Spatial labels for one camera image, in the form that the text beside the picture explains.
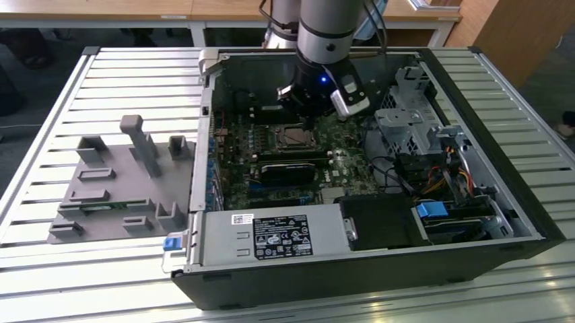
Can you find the silver topped CPU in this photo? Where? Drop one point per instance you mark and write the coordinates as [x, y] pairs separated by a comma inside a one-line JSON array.
[[298, 136]]

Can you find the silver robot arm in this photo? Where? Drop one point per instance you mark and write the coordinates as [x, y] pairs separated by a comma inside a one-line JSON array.
[[326, 30]]

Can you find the green motherboard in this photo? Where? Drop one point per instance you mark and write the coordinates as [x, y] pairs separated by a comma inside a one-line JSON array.
[[346, 161]]

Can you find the black graphics card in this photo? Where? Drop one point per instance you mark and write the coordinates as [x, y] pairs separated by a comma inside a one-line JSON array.
[[287, 173]]

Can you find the silver metal drive cage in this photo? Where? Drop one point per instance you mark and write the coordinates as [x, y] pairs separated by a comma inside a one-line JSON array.
[[404, 134]]

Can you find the silver chipset heatsink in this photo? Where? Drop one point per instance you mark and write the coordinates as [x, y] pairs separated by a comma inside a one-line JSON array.
[[334, 195]]

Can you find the blue disk carrier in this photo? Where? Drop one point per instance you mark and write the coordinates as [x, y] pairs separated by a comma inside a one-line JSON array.
[[431, 210]]

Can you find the silver power supply unit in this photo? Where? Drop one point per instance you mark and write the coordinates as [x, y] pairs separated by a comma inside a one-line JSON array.
[[215, 235]]

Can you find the wooden cabinet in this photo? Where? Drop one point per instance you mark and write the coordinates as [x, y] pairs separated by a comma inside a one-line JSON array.
[[517, 40]]

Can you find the grey parts rack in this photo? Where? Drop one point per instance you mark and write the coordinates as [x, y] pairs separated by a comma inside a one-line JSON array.
[[116, 188]]

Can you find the green RAM stick with label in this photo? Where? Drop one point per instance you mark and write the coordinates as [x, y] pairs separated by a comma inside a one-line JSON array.
[[119, 205]]

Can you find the blue case latch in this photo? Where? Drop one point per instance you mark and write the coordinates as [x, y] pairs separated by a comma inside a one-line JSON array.
[[172, 244]]

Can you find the black open PC case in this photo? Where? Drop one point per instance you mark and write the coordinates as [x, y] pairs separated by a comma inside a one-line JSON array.
[[314, 289]]

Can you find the person's dark shoe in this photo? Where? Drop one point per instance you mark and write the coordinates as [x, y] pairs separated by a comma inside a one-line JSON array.
[[569, 129]]

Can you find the silver white wrist camera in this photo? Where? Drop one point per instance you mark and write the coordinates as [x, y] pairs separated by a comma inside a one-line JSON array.
[[352, 96]]

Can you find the wooden desk white frame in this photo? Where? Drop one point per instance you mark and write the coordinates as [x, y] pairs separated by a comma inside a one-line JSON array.
[[112, 8]]

